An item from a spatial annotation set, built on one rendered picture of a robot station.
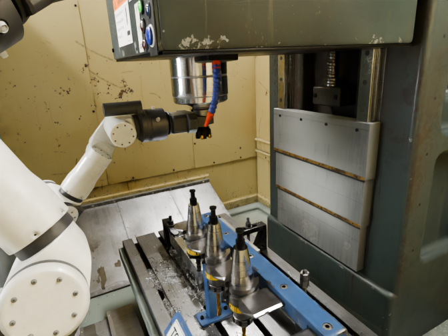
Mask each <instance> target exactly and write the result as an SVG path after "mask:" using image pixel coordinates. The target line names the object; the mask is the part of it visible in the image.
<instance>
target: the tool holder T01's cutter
mask: <svg viewBox="0 0 448 336"><path fill-rule="evenodd" d="M207 137H208V138H211V129H210V128H209V126H207V127H198V130H197V132H196V135H195V138H196V139H200V138H201V139H206V138H207Z"/></svg>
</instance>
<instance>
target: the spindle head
mask: <svg viewBox="0 0 448 336"><path fill-rule="evenodd" d="M136 2H138V0H132V1H130V2H129V0H128V5H129V14H130V20H131V30H132V36H133V43H130V44H128V45H125V46H122V47H119V41H118V35H117V26H116V21H115V12H114V6H113V0H106V5H107V14H108V18H109V27H110V32H111V41H112V46H113V48H112V52H113V55H114V59H115V60H117V62H126V61H156V60H169V59H176V58H187V57H197V56H204V55H230V54H238V57H248V56H264V55H294V54H305V53H322V52H332V51H350V50H360V49H378V48H387V47H405V46H411V43H410V42H412V40H413V32H414V25H415V15H416V8H417V0H153V9H154V16H155V28H156V35H157V47H158V54H159V55H156V56H150V49H149V45H148V52H147V53H146V52H142V53H140V50H139V39H138V33H137V23H136V16H135V6H134V4H136Z"/></svg>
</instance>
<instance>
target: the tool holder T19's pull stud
mask: <svg viewBox="0 0 448 336"><path fill-rule="evenodd" d="M235 232H236V233H237V238H236V240H235V247H236V249H244V248H245V239H244V238H243V232H244V228H242V227H238V228H236V229H235Z"/></svg>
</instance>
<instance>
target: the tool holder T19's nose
mask: <svg viewBox="0 0 448 336"><path fill-rule="evenodd" d="M232 317H233V322H234V323H235V324H236V325H238V326H240V327H242V328H246V327H248V326H249V325H250V324H252V322H253V321H254V319H253V318H250V317H248V316H246V315H239V314H236V313H234V312H232Z"/></svg>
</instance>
